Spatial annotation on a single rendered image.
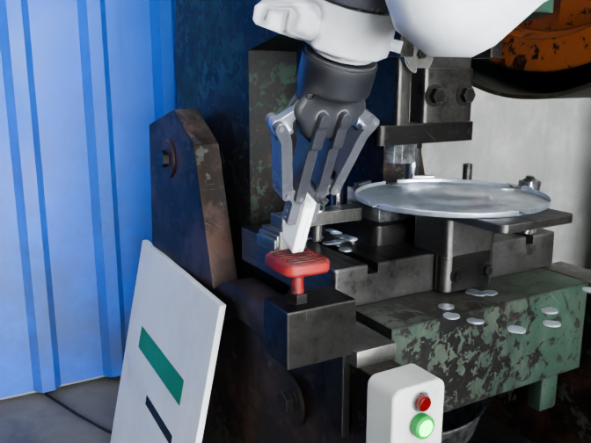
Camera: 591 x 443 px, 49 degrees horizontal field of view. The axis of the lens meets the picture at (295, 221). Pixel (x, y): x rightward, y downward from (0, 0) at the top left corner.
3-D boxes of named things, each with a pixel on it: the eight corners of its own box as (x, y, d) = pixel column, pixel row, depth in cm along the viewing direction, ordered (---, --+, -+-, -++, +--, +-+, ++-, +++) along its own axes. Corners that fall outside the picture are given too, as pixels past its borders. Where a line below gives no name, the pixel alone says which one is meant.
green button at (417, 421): (434, 436, 73) (435, 413, 73) (415, 443, 72) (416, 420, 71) (427, 431, 74) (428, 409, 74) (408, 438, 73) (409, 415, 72)
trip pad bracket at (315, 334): (354, 439, 81) (358, 290, 77) (288, 461, 77) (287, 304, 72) (329, 417, 86) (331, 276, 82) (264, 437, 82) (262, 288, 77)
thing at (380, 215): (449, 213, 111) (451, 186, 110) (379, 222, 103) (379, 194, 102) (415, 203, 118) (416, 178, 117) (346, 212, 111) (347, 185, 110)
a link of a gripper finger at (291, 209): (305, 187, 70) (281, 190, 69) (295, 224, 73) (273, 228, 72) (299, 179, 71) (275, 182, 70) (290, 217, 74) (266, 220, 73)
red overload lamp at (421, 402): (433, 411, 73) (434, 392, 72) (417, 417, 72) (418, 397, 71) (426, 407, 74) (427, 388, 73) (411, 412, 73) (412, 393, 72)
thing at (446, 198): (453, 177, 119) (453, 173, 119) (594, 205, 94) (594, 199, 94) (319, 192, 105) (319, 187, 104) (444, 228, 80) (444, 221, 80)
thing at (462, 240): (568, 304, 91) (577, 210, 88) (497, 323, 84) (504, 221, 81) (445, 261, 112) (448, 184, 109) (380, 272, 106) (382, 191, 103)
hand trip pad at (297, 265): (334, 322, 75) (335, 258, 74) (289, 331, 72) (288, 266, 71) (303, 303, 81) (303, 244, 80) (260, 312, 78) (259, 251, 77)
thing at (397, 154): (419, 162, 108) (420, 140, 107) (397, 164, 106) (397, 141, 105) (407, 160, 111) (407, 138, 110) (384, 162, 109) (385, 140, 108)
